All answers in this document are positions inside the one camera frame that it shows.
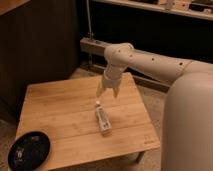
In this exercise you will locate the vertical metal pole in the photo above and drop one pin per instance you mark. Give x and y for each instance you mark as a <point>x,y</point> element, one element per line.
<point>90,32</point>

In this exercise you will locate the grey metal beam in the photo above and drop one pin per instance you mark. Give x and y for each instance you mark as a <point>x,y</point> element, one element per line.
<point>97,47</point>

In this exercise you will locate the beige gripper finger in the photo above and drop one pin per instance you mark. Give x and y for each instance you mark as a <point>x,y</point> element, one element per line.
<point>100,90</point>
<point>115,91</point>

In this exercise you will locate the dark wooden cabinet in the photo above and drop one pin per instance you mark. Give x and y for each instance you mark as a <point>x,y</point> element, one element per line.
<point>39,42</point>

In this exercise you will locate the white bottle with label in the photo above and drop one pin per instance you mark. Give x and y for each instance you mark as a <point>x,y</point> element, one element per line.
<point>103,120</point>

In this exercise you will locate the light wooden table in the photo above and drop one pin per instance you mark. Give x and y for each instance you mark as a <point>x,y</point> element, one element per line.
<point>65,111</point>

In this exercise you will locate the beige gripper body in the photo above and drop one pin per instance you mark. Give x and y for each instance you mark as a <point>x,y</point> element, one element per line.
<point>111,78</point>

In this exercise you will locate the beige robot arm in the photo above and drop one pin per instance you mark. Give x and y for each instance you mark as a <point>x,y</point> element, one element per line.
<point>187,128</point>

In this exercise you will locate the wooden shelf with items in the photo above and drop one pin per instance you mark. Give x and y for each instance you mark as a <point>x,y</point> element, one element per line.
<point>167,7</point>

